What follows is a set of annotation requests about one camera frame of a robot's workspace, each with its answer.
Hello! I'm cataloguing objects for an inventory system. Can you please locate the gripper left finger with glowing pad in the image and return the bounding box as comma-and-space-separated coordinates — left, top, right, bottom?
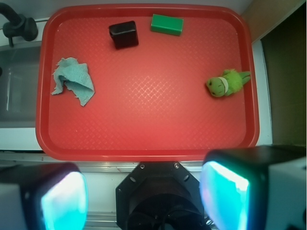
0, 162, 88, 230

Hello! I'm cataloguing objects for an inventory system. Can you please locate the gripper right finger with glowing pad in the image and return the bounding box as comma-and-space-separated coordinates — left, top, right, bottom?
200, 145, 307, 230

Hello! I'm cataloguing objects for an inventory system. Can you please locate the black box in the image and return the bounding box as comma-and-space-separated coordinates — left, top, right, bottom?
108, 21, 139, 49

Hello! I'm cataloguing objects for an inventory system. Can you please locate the green plush frog toy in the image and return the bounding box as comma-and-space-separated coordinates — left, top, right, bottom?
205, 69, 251, 97

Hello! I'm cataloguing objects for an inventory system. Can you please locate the light blue crumpled cloth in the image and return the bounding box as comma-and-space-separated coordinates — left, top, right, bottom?
51, 57, 95, 106

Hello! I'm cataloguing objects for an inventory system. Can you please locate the stainless steel sink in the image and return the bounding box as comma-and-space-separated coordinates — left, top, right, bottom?
0, 42, 41, 128

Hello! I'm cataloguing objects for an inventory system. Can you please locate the red plastic tray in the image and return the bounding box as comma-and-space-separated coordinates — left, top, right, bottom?
35, 4, 260, 161

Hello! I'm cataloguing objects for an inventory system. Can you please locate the black faucet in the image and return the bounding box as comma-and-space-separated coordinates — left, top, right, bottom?
0, 3, 38, 47

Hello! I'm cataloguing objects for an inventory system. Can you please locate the green rectangular block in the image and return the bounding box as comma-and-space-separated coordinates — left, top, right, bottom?
150, 14, 184, 36

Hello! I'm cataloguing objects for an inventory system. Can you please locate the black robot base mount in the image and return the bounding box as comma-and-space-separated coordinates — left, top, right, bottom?
116, 162, 209, 230

